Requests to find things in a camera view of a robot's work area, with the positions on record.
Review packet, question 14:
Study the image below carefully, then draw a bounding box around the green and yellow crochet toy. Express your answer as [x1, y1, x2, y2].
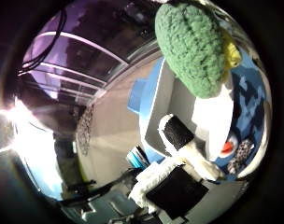
[154, 2, 243, 100]

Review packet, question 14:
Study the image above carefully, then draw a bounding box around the white open container box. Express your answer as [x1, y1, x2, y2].
[138, 57, 239, 162]

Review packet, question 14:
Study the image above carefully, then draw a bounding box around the blue table mat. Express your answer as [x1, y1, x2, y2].
[126, 46, 269, 181]

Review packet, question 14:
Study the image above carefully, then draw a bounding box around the dark mesh strip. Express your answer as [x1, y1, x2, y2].
[75, 104, 96, 157]

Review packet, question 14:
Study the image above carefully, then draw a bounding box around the black cable at robot wrist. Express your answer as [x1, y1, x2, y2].
[59, 169, 140, 208]

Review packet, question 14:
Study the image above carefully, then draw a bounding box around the white window frame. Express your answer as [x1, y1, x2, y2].
[21, 31, 131, 104]

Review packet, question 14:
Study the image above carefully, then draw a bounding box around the black hanging cable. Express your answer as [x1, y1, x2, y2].
[19, 8, 68, 76]

